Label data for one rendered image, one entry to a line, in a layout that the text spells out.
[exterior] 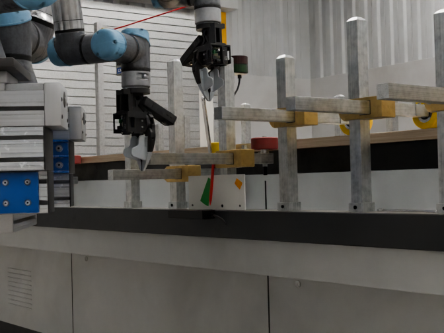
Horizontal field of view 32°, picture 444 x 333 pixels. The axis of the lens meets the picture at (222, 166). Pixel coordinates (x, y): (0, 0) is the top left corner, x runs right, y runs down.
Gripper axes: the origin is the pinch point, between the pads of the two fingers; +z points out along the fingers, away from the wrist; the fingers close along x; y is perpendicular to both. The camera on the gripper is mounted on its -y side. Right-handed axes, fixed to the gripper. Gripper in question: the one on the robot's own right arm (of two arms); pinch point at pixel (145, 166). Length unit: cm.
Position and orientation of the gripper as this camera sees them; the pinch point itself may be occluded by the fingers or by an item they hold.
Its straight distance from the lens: 205.7
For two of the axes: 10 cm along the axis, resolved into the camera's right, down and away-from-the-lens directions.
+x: 6.3, -0.3, -7.8
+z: 0.3, 10.0, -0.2
